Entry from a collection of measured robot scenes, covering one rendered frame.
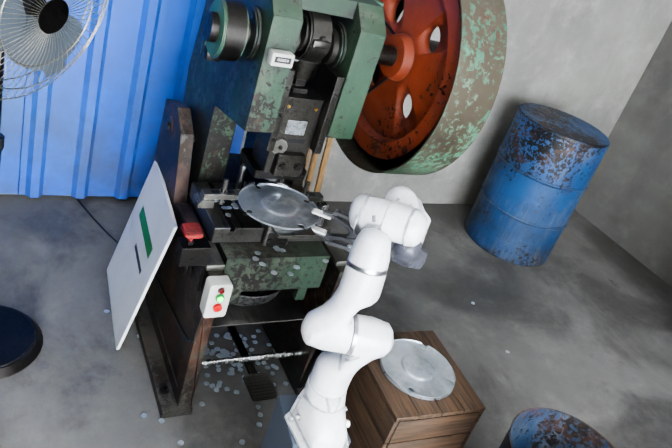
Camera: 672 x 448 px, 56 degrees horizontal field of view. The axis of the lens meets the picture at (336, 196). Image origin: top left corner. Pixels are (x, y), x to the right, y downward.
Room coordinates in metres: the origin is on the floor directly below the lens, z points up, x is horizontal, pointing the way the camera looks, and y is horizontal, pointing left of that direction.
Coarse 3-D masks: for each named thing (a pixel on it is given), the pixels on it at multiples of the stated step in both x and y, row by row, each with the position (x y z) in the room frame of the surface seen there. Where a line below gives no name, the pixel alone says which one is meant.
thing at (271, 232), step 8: (264, 224) 1.88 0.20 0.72; (264, 232) 1.86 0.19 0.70; (272, 232) 1.87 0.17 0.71; (280, 232) 1.77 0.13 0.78; (288, 232) 1.78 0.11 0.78; (296, 232) 1.80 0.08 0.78; (304, 232) 1.82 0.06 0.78; (312, 232) 1.83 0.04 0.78; (264, 240) 1.86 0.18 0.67; (272, 240) 1.87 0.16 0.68; (280, 240) 1.89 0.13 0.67; (288, 240) 1.91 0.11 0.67
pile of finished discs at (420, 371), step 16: (400, 352) 1.91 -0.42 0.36; (416, 352) 1.94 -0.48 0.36; (432, 352) 1.98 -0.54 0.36; (384, 368) 1.79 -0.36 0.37; (400, 368) 1.83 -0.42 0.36; (416, 368) 1.85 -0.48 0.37; (432, 368) 1.88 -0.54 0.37; (448, 368) 1.91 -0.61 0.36; (400, 384) 1.75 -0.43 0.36; (416, 384) 1.77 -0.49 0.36; (432, 384) 1.80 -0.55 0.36; (448, 384) 1.83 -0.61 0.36
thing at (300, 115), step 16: (304, 96) 1.98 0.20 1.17; (288, 112) 1.94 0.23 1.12; (304, 112) 1.97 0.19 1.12; (288, 128) 1.94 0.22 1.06; (304, 128) 1.98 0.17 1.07; (256, 144) 2.00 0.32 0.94; (288, 144) 1.96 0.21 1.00; (304, 144) 1.99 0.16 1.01; (256, 160) 1.98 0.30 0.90; (272, 160) 1.93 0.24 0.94; (288, 160) 1.93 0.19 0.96; (304, 160) 2.00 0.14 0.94
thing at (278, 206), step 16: (240, 192) 1.93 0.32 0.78; (256, 192) 1.97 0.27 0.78; (272, 192) 2.00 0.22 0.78; (288, 192) 2.04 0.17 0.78; (256, 208) 1.86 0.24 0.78; (272, 208) 1.88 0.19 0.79; (288, 208) 1.92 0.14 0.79; (304, 208) 1.97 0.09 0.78; (272, 224) 1.80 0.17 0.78; (288, 224) 1.83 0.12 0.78; (304, 224) 1.86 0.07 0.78
